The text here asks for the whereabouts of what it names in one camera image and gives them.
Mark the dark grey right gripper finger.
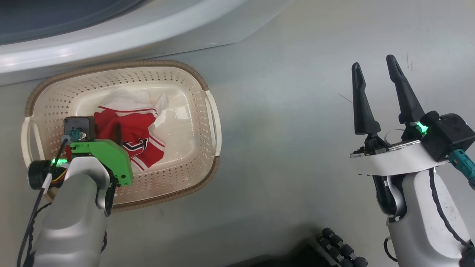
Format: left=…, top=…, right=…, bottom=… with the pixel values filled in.
left=351, top=62, right=381, bottom=135
left=386, top=55, right=426, bottom=125

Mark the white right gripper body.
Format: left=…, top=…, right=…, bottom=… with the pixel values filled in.
left=350, top=122, right=450, bottom=175

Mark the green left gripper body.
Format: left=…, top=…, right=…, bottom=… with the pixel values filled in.
left=70, top=139, right=133, bottom=187

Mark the red basketball jersey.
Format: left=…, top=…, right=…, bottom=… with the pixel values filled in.
left=66, top=106, right=166, bottom=172

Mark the white garment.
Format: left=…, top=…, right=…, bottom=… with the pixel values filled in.
left=99, top=88, right=169, bottom=128

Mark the cream perforated laundry basket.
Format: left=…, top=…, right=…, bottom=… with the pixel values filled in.
left=20, top=60, right=222, bottom=212

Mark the white washing machine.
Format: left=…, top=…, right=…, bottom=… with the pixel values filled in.
left=0, top=0, right=294, bottom=86

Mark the black cable with teal connector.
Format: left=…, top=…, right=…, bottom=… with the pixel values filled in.
left=429, top=148, right=475, bottom=256
left=17, top=129, right=83, bottom=267

